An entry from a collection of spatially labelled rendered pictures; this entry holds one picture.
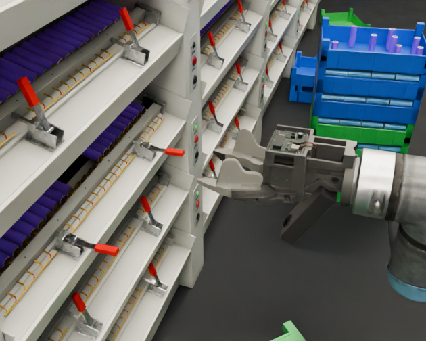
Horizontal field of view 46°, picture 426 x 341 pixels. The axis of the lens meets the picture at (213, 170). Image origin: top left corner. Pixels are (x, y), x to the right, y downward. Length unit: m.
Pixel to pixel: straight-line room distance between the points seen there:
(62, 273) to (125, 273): 0.26
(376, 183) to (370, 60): 0.87
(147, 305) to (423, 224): 0.71
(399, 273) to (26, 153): 0.53
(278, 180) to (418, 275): 0.23
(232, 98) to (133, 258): 0.71
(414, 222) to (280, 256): 0.88
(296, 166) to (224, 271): 0.86
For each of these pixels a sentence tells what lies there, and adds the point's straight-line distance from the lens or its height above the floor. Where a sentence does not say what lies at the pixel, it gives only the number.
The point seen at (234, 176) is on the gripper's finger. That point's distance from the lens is 0.69.
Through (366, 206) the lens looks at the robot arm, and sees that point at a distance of 0.67.
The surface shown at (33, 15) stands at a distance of 0.60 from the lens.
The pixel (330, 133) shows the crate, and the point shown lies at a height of 0.26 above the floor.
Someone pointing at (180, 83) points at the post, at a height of 0.62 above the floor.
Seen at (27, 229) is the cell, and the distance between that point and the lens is 0.79.
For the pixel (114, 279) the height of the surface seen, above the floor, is 0.35.
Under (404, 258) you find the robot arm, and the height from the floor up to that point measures 0.58.
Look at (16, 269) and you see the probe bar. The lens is 0.74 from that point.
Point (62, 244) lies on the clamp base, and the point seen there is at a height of 0.56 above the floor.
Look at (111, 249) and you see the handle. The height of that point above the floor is 0.57.
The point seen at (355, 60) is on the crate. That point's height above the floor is 0.51.
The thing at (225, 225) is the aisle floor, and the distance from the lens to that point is 1.62.
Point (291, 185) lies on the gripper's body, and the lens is 0.68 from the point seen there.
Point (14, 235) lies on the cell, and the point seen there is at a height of 0.59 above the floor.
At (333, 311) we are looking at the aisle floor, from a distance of 1.42.
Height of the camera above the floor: 1.09
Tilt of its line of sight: 36 degrees down
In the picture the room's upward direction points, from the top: straight up
